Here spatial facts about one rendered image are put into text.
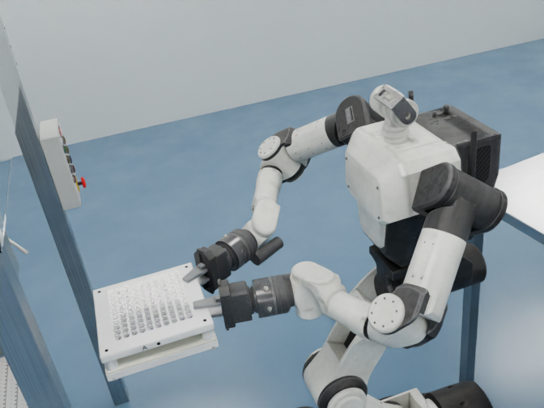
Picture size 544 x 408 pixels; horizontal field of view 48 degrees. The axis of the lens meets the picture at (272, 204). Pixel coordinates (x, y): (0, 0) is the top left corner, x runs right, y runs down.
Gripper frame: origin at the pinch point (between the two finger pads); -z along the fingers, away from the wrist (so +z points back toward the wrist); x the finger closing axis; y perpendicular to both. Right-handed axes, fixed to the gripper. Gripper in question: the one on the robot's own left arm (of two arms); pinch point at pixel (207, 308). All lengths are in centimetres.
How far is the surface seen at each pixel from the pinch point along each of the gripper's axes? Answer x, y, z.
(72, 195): 5, 77, -39
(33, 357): -12.2, -19.7, -31.8
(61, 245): 23, 76, -47
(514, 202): 11, 35, 93
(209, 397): 102, 70, -9
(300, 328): 100, 98, 35
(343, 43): 62, 384, 137
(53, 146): -13, 77, -40
